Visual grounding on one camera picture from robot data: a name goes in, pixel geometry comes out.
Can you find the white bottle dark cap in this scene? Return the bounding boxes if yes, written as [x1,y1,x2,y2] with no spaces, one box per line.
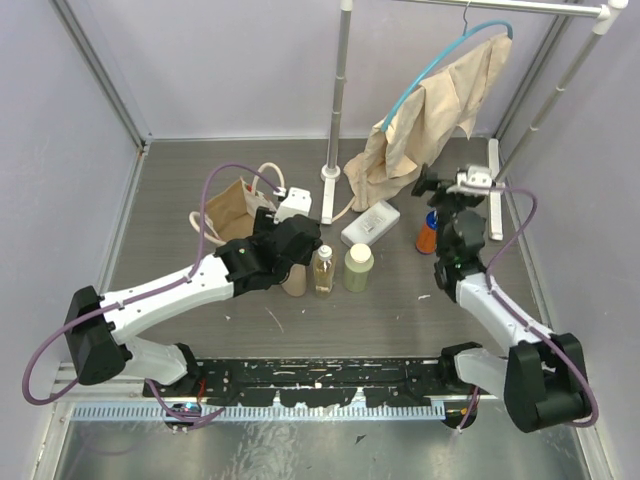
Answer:
[340,200,400,247]

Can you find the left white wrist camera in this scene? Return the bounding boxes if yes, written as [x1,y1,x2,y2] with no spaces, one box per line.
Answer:
[275,187,312,224]

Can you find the clear bottle white cap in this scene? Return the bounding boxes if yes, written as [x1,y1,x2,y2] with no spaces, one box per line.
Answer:
[312,244,336,297]

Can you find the olive green lotion bottle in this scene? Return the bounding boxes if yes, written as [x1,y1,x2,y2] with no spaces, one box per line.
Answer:
[343,243,374,293]

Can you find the beige shirt on hanger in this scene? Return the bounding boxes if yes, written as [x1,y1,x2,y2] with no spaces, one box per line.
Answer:
[344,34,512,212]

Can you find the watermelon print canvas bag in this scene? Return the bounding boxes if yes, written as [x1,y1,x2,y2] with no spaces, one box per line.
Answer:
[204,175,277,246]

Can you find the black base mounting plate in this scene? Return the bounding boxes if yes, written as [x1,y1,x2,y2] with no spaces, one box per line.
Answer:
[156,357,473,408]

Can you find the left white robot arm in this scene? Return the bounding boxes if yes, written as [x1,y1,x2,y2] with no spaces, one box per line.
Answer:
[65,214,321,396]

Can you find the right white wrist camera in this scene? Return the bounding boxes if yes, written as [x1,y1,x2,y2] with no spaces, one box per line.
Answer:
[446,165,504,196]

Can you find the beige bottle round cap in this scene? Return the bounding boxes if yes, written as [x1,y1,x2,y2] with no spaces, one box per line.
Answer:
[281,264,307,298]

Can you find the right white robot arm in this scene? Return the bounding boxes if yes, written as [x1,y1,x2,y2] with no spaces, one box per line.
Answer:
[411,165,599,433]

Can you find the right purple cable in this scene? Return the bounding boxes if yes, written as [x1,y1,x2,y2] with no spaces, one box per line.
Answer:
[457,186,600,432]

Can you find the aluminium frame post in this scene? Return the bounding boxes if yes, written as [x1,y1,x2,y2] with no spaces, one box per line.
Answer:
[50,1,153,150]

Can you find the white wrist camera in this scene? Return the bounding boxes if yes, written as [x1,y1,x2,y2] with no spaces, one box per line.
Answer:
[275,187,312,224]
[446,165,504,196]

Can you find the metal clothes rack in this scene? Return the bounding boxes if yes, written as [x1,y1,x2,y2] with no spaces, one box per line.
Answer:
[321,1,628,241]

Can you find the teal clothes hanger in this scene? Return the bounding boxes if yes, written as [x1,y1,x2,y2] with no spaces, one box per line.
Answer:
[380,20,514,132]

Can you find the orange bottle blue pump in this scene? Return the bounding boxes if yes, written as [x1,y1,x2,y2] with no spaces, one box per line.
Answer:
[415,210,437,255]

